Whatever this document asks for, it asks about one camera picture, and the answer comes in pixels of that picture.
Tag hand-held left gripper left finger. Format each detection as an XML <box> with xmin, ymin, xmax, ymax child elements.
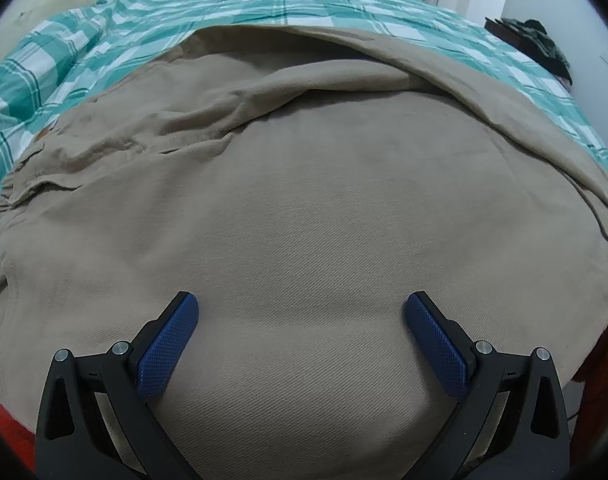
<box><xmin>35</xmin><ymin>291</ymin><xmax>205</xmax><ymax>480</ymax></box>

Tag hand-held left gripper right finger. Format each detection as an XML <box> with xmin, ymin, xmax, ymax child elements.
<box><xmin>399</xmin><ymin>290</ymin><xmax>571</xmax><ymax>480</ymax></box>

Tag khaki pants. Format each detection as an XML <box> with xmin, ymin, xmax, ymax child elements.
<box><xmin>0</xmin><ymin>25</ymin><xmax>608</xmax><ymax>480</ymax></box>

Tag orange patterned rug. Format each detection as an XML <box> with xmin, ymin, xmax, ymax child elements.
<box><xmin>0</xmin><ymin>305</ymin><xmax>608</xmax><ymax>461</ymax></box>

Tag pile of dark clothes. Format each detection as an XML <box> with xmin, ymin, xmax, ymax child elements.
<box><xmin>499</xmin><ymin>17</ymin><xmax>575</xmax><ymax>86</ymax></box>

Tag dark wooden nightstand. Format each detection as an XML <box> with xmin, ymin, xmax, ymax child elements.
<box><xmin>484</xmin><ymin>17</ymin><xmax>530</xmax><ymax>51</ymax></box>

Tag green checked blanket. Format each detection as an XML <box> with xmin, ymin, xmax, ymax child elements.
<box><xmin>0</xmin><ymin>0</ymin><xmax>608</xmax><ymax>228</ymax></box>

